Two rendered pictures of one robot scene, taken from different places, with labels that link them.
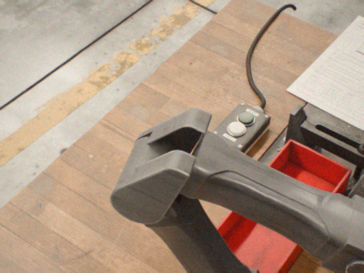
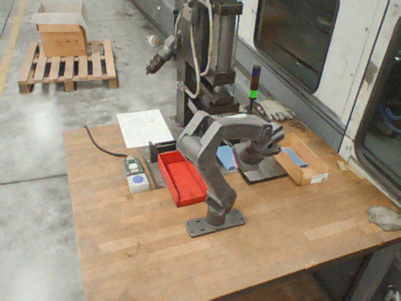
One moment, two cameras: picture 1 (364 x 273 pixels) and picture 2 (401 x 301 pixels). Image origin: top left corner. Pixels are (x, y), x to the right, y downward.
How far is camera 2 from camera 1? 70 cm
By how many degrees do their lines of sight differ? 44
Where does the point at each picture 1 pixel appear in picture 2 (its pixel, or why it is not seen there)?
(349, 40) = (124, 122)
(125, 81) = not seen: outside the picture
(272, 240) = (188, 187)
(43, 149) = not seen: outside the picture
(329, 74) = (133, 135)
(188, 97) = (95, 173)
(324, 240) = (257, 128)
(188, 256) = (214, 176)
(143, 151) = (191, 139)
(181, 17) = not seen: outside the picture
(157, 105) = (88, 184)
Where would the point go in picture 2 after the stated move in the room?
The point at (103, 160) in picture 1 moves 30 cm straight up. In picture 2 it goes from (96, 215) to (84, 141)
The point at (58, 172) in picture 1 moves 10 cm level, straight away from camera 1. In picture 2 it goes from (84, 233) to (57, 225)
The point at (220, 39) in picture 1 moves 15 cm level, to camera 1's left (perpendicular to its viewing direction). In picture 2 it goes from (78, 149) to (48, 166)
